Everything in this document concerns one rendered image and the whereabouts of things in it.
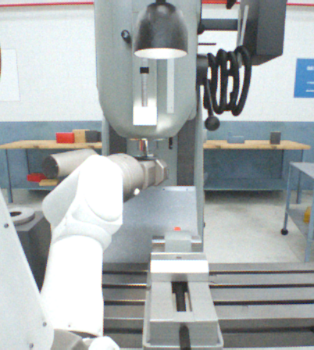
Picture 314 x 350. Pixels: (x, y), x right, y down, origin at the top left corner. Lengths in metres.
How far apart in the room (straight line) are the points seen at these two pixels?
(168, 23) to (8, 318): 0.33
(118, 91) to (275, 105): 4.74
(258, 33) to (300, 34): 4.58
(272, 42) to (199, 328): 0.73
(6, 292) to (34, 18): 5.29
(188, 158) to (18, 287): 0.86
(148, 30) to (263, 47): 0.55
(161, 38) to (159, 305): 0.45
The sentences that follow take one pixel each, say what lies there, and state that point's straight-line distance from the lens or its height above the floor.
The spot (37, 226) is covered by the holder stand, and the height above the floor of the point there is 1.11.
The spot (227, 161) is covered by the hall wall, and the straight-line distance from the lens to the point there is 5.03.
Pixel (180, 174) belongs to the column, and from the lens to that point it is 1.02.
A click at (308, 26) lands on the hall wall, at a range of 5.54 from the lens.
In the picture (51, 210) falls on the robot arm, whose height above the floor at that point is 1.22.
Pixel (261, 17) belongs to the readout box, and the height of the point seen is 1.61.
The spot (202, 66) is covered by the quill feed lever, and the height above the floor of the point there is 1.46.
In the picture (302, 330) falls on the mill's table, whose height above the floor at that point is 0.90.
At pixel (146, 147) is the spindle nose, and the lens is 0.60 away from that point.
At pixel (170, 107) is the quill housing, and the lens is 0.53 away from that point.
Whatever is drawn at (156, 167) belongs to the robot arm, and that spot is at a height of 1.25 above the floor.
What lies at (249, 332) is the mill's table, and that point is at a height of 0.90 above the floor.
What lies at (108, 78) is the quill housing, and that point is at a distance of 0.55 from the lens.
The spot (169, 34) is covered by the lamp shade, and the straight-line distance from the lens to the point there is 0.37.
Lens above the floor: 1.36
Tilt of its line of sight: 13 degrees down
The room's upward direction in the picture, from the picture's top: straight up
